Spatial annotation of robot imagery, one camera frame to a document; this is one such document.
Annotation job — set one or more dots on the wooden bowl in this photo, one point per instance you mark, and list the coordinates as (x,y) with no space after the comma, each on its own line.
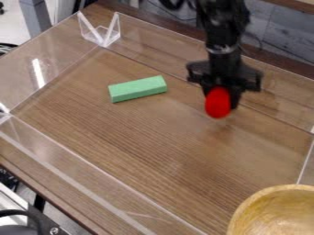
(280,210)

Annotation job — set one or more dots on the clear acrylic tray enclosure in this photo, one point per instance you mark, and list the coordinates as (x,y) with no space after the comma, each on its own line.
(143,145)

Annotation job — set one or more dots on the green foam block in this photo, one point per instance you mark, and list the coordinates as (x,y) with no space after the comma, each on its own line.
(138,88)

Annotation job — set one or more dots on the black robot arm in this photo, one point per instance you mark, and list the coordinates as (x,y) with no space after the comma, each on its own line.
(223,19)

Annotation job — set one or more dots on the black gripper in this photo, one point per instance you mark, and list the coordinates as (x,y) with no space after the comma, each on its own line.
(225,69)

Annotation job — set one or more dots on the black metal bracket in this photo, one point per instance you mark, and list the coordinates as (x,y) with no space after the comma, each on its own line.
(51,228)

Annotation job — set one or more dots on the red plush strawberry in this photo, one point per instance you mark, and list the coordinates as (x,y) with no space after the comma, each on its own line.
(218,102)

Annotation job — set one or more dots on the grey post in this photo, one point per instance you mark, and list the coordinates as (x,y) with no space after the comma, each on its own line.
(36,16)

